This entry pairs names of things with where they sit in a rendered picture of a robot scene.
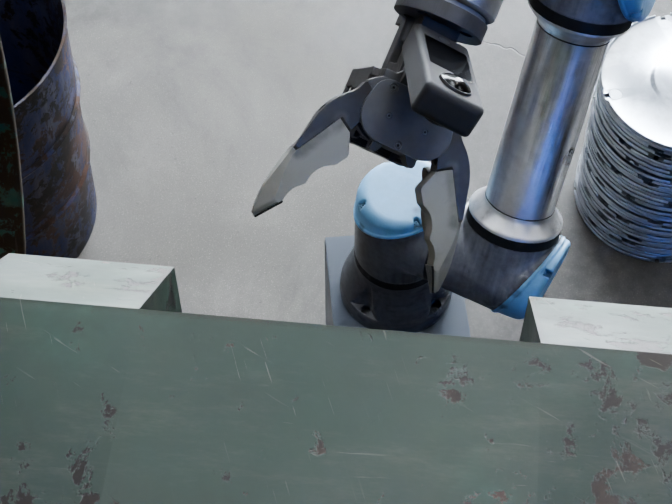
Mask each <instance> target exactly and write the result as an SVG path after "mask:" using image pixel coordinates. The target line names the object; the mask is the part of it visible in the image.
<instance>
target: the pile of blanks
mask: <svg viewBox="0 0 672 504"><path fill-rule="evenodd" d="M574 187H575V188H576V190H574V196H575V201H576V205H577V208H578V210H579V213H580V215H581V217H582V218H583V220H584V222H585V223H586V225H587V226H588V227H589V229H590V230H591V231H592V232H593V233H594V234H595V235H596V236H597V237H598V238H599V239H600V240H602V241H603V242H604V243H605V244H607V245H608V246H610V247H611V248H613V249H615V250H617V251H619V252H621V253H623V254H625V255H627V256H630V257H633V258H636V259H640V260H644V261H650V262H655V259H659V263H671V262H672V153H669V152H665V151H662V150H660V149H657V148H655V147H652V146H650V145H648V144H646V143H644V142H643V141H641V140H639V139H638V138H636V137H635V136H633V135H632V134H631V133H629V132H628V131H627V130H626V129H625V128H623V127H622V126H621V125H620V124H619V122H618V121H617V120H616V119H615V118H614V116H613V115H612V114H611V112H610V111H609V109H608V107H607V105H606V103H605V101H604V98H603V96H602V92H601V88H600V76H599V79H598V82H597V85H596V88H595V93H594V96H593V101H592V105H591V109H590V115H589V119H588V123H587V128H586V133H585V139H584V143H583V147H582V151H581V154H580V157H579V161H578V165H577V169H576V176H575V181H574Z"/></svg>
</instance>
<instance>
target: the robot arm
mask: <svg viewBox="0 0 672 504"><path fill-rule="evenodd" d="M655 1H656V0H528V4H529V6H530V8H531V10H532V11H533V13H534V14H535V16H536V17H537V19H536V22H535V26H534V29H533V32H532V36H531V39H530V42H529V46H528V49H527V53H526V56H525V59H524V63H523V66H522V69H521V73H520V76H519V79H518V83H517V86H516V90H515V93H514V96H513V100H512V103H511V106H510V110H509V113H508V117H507V120H506V123H505V127H504V130H503V133H502V137H501V140H500V144H499V147H498V150H497V154H496V157H495V160H494V164H493V167H492V171H491V174H490V177H489V181H488V184H487V186H485V187H482V188H480V189H478V190H477V191H475V192H474V193H473V194H472V196H471V198H468V197H467V195H468V190H469V184H470V163H469V158H468V154H467V151H466V148H465V145H464V143H463V140H462V136H463V137H467V136H469V135H470V134H471V132H472V131H473V129H474V128H475V126H476V125H477V123H478V122H479V120H480V119H481V117H482V115H483V114H484V109H483V105H482V101H481V98H480V94H479V90H478V87H477V83H476V79H475V75H474V72H473V68H472V64H471V60H470V57H469V53H468V50H467V49H466V48H465V47H463V46H461V45H459V44H457V43H456V42H459V43H463V44H467V45H473V46H478V45H481V43H482V41H483V38H484V36H485V34H486V31H487V29H488V26H487V25H489V24H492V23H494V22H495V19H496V17H497V15H498V12H499V10H500V7H501V5H502V3H503V0H397V1H396V3H395V5H394V10H395V11H396V12H397V13H398V14H399V16H398V18H397V21H396V23H395V25H397V26H399V28H398V30H397V32H396V35H395V37H394V39H393V42H392V44H391V46H390V49H389V51H388V53H387V56H386V58H385V60H384V63H383V65H382V67H381V68H378V67H376V66H372V67H366V68H358V69H353V70H352V72H351V74H350V77H349V79H348V81H347V84H346V86H345V88H344V91H343V93H342V94H340V95H337V96H335V97H333V98H331V99H330V100H328V101H327V102H325V103H324V104H323V105H322V106H321V107H320V108H319V109H318V110H317V111H316V113H315V114H314V115H313V117H312V119H311V120H310V122H309V123H308V125H307V126H306V128H305V130H304V131H303V133H302V134H301V136H300V137H299V139H298V140H297V141H296V142H295V143H294V144H292V145H291V146H290V147H289V148H288V149H287V150H286V151H285V153H284V154H283V156H282V157H281V158H280V160H279V161H278V162H277V163H276V164H275V166H274V168H273V169H272V170H271V172H270V173H269V175H268V176H267V177H266V179H265V180H264V182H263V184H262V186H261V187H260V189H259V192H258V194H257V196H256V199H255V202H254V205H253V207H252V210H251V212H252V214H253V216H254V217H257V216H259V215H261V214H263V213H264V212H266V211H268V210H270V209H272V208H274V207H275V206H277V205H279V204H281V203H282V202H283V201H282V200H283V199H284V198H285V196H286V194H287V193H288V192H289V191H290V190H291V189H293V188H294V187H296V186H299V185H304V184H305V183H306V182H307V180H308V179H309V177H310V176H311V175H312V173H313V172H315V171H316V170H317V169H319V168H321V167H324V166H329V165H336V164H338V163H339V162H341V161H342V160H344V159H346V158H347V157H348V155H349V143H351V144H353V145H356V146H358V147H360V148H362V149H364V150H367V151H369V152H371V153H373V154H375V155H378V156H380V157H382V158H384V159H386V160H388V161H390V162H386V163H382V164H380V165H378V166H376V167H375V168H373V169H372V170H371V171H370V172H369V173H368V174H367V175H366V176H365V177H364V178H363V180H362V181H361V183H360V185H359V187H358V190H357V194H356V201H355V203H354V208H353V217H354V221H355V229H354V247H353V249H352V250H351V252H350V253H349V254H348V256H347V258H346V260H345V262H344V264H343V267H342V271H341V284H340V288H341V296H342V299H343V302H344V304H345V306H346V308H347V310H348V311H349V313H350V314H351V315H352V316H353V317H354V318H355V319H356V320H357V321H358V322H359V323H361V324H362V325H363V326H365V327H367V328H369V329H381V330H393V331H404V332H419V331H422V330H424V329H426V328H428V327H430V326H431V325H433V324H434V323H435V322H437V321H438V320H439V319H440V318H441V317H442V315H443V314H444V313H445V311H446V310H447V308H448V306H449V303H450V300H451V296H452V292H453V293H455V294H457V295H460V296H462V297H464V298H466V299H469V300H471V301H473V302H475V303H478V304H480V305H482V306H485V307H487V308H489V309H491V311H492V312H494V313H497V312H498V313H501V314H504V315H506V316H509V317H511V318H514V319H518V320H521V319H524V317H525V312H526V308H527V303H528V298H529V296H531V297H543V295H544V294H545V292H546V290H547V289H548V287H549V285H550V284H551V282H552V280H553V278H554V277H555V275H556V273H557V271H558V270H559V268H560V266H561V264H562V262H563V260H564V258H565V257H566V255H567V253H568V251H569V248H570V245H571V244H570V241H569V240H567V239H566V238H565V236H562V235H561V236H560V233H561V230H562V226H563V219H562V216H561V214H560V212H559V210H558V209H557V208H556V205H557V202H558V199H559V196H560V193H561V190H562V187H563V184H564V181H565V178H566V175H567V172H568V169H569V166H570V163H571V160H572V157H573V154H574V151H575V148H576V145H577V142H578V139H579V136H580V133H581V130H582V127H583V124H584V121H585V118H586V115H587V112H588V109H589V106H590V103H591V100H592V97H593V94H594V91H595V88H596V85H597V82H598V79H599V76H600V73H601V70H602V67H603V64H604V61H605V58H606V55H607V52H608V49H609V46H610V43H611V40H612V39H614V38H617V37H619V36H622V35H624V34H625V33H627V32H628V31H629V29H630V27H631V25H632V22H636V21H637V22H641V21H643V20H645V19H646V18H647V17H648V15H649V13H650V12H651V10H652V8H653V6H654V3H655ZM350 87H351V89H350ZM349 89H350V91H349ZM348 91H349V92H348ZM428 161H431V163H430V162H428Z"/></svg>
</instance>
